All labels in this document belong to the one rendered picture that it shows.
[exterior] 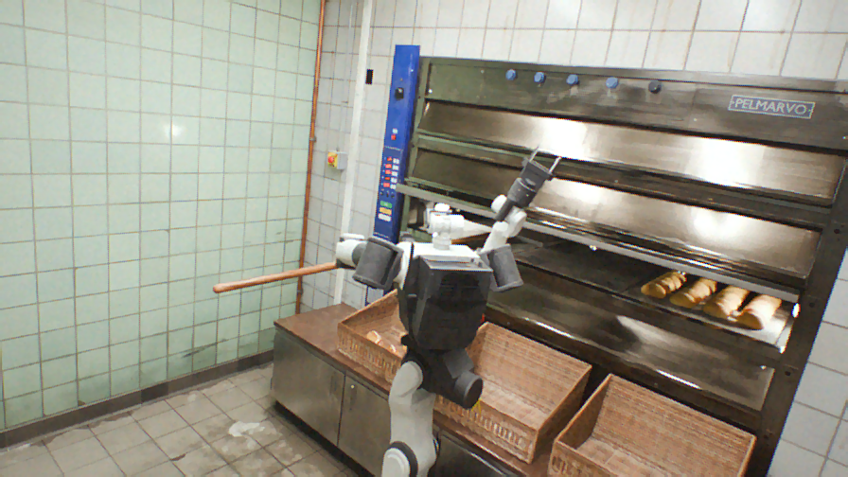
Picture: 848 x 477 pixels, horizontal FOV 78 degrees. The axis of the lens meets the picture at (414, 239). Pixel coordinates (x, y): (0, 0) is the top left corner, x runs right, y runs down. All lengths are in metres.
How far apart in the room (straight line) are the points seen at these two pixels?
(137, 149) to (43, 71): 0.50
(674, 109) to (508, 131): 0.72
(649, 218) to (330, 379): 1.68
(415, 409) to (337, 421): 1.01
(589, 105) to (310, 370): 1.89
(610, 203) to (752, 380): 0.84
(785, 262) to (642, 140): 0.67
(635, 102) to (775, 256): 0.77
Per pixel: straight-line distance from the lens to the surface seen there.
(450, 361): 1.74
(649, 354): 2.39
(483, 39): 2.69
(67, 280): 3.04
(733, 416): 2.40
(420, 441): 1.97
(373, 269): 1.61
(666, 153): 2.27
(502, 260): 1.76
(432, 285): 1.53
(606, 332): 2.43
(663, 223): 2.28
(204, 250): 3.27
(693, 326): 2.32
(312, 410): 2.98
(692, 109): 2.28
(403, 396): 1.85
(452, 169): 2.73
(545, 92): 2.50
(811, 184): 2.19
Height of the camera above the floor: 1.84
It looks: 14 degrees down
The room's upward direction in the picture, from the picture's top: 8 degrees clockwise
